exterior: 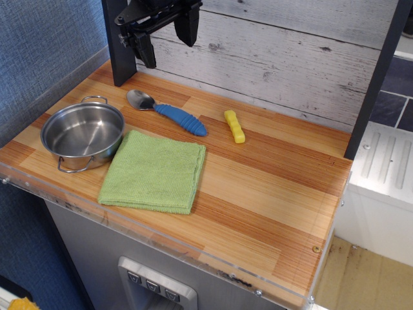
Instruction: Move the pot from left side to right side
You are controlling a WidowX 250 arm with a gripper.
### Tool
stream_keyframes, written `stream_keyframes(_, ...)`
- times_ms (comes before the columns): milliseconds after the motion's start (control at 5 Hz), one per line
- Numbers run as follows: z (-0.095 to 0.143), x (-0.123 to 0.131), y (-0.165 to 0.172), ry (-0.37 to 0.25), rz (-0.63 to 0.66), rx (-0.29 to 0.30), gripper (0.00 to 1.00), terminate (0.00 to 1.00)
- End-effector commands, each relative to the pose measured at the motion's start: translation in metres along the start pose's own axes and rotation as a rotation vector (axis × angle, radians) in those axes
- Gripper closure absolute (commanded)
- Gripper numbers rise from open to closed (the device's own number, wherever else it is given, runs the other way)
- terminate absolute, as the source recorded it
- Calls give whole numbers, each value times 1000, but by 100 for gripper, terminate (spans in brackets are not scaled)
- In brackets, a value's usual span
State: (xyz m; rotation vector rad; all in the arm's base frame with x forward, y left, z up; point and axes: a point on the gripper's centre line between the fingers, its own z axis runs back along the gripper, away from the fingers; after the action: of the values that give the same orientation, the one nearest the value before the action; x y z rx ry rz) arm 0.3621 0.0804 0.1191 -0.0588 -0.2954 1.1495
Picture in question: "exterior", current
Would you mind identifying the dark grey post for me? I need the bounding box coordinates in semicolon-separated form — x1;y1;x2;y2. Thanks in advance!
344;0;412;160
101;0;137;87

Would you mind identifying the dark grey left post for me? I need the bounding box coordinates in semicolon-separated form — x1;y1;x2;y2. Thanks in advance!
101;0;137;87

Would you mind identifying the green folded cloth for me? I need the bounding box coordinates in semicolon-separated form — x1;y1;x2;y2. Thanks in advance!
97;130;206;215

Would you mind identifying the silver dispenser button panel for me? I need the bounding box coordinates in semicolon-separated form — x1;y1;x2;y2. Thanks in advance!
117;256;198;309

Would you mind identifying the yellow plastic toy block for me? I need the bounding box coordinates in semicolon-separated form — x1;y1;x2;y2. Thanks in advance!
224;110;246;144

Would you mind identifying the white ridged side counter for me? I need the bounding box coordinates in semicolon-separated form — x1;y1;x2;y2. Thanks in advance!
335;122;412;265

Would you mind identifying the clear acrylic table edge guard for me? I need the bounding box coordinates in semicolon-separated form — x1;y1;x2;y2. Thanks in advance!
1;154;351;309

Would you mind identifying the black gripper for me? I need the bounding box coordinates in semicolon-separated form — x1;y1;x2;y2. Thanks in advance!
115;1;203;68

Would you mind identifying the stainless steel pot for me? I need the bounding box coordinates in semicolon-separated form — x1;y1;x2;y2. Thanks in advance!
40;96;125;174

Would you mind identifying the blue handled metal spoon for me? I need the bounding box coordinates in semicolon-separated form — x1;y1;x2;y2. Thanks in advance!
126;90;207;136

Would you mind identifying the dark grey right post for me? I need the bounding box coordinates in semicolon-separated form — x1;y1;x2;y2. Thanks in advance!
344;0;412;160

